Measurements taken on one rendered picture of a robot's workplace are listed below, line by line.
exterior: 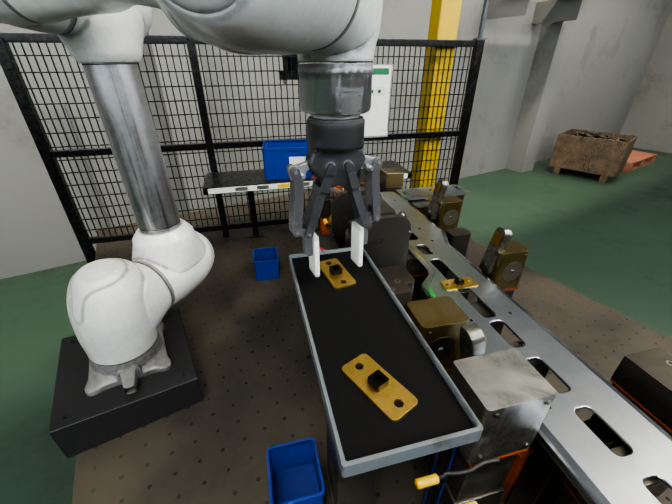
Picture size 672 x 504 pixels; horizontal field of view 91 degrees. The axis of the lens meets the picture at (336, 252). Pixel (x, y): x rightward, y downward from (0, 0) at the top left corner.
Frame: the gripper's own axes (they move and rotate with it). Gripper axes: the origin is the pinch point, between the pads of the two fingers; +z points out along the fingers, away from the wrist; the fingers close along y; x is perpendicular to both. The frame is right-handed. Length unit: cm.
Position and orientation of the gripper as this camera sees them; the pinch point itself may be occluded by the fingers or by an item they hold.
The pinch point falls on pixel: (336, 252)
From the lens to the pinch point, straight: 52.6
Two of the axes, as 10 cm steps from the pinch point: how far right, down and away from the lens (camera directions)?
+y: 9.2, -2.0, 3.4
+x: -4.0, -4.6, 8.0
